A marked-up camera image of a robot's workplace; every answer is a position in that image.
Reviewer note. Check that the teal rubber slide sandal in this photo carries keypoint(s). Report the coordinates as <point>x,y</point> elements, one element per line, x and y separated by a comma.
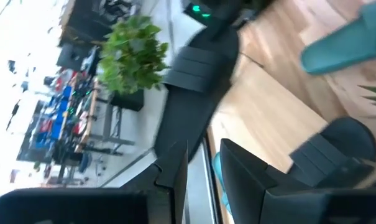
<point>218,174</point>
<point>340,46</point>

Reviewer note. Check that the black aluminium table frame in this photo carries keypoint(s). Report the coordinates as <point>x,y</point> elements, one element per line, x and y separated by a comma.
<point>210,174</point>

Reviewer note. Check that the wooden shelf with black frame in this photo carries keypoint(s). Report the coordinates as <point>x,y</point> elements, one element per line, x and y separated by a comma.
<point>268,118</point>

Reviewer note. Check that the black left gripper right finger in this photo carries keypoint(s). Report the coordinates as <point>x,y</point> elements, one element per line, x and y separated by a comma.
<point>243,180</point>

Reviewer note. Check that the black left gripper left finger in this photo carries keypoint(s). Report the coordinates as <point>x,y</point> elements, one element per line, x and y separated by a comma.
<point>170,186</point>

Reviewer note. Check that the green leafy artificial tree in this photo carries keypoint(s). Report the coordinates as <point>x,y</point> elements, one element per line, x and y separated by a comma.
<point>131,53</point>

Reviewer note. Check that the black round plant pot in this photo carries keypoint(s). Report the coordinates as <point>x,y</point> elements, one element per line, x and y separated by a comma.
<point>128,100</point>

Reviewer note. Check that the cluttered background table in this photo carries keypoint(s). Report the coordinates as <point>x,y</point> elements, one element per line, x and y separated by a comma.
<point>66,118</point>

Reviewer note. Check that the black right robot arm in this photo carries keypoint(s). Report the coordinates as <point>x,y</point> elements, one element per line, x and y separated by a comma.
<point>215,12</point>

